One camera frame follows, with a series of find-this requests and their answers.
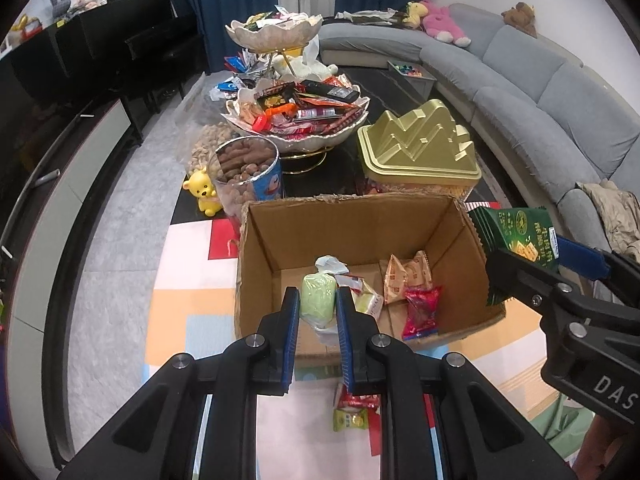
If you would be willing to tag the red white cake packet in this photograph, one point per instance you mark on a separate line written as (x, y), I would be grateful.
(366, 300)

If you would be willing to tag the gold Fortune biscuits bag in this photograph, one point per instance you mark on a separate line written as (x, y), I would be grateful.
(400, 275)

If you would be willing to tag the pink red hawthorn snack bag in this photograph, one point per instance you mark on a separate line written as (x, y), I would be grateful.
(422, 305)

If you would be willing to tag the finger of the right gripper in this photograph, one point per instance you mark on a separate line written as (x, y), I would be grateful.
(586, 262)

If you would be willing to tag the grey TV cabinet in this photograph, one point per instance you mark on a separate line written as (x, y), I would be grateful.
(37, 264)

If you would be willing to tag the gold mountain-shaped tin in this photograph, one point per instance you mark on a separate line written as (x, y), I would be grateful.
(424, 150)

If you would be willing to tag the brown teddy bear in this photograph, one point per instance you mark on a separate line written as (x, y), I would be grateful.
(522, 17)

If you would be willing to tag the pink plush toy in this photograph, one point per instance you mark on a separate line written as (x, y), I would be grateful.
(439, 25)

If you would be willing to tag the brown cardboard box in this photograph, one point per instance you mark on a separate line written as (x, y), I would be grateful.
(280, 241)

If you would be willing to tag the yellow plush toy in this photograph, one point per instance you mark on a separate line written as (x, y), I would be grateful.
(415, 13)

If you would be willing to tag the green cracker packet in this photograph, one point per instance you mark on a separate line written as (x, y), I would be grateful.
(522, 253)

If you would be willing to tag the grey rabbit plush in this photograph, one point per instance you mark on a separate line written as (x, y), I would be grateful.
(59, 9)

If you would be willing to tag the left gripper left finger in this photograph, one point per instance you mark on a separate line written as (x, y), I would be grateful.
(287, 338)

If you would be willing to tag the grey curved sofa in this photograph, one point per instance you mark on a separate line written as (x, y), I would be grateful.
(552, 122)

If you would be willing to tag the two-tier lotus snack stand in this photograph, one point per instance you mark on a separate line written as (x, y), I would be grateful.
(283, 92)

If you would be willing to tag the yellow bear figurine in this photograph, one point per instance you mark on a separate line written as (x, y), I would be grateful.
(201, 187)

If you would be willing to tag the person's right hand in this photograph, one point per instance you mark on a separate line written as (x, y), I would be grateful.
(610, 451)

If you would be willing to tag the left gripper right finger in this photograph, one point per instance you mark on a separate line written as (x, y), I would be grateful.
(345, 313)

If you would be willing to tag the white grey snack packet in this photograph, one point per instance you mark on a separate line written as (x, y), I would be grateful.
(317, 299)

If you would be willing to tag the light green durian candy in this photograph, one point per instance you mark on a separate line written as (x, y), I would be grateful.
(351, 418)

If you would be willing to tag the beige cloth on sofa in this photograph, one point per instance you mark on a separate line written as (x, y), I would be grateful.
(619, 214)

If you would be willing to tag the dark red candy packet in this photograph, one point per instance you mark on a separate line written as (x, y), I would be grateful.
(345, 401)

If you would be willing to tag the colourful patchwork tablecloth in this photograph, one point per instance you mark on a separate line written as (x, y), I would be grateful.
(192, 311)

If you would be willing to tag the clear jar of nuts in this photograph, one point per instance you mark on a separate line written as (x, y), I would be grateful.
(245, 169)

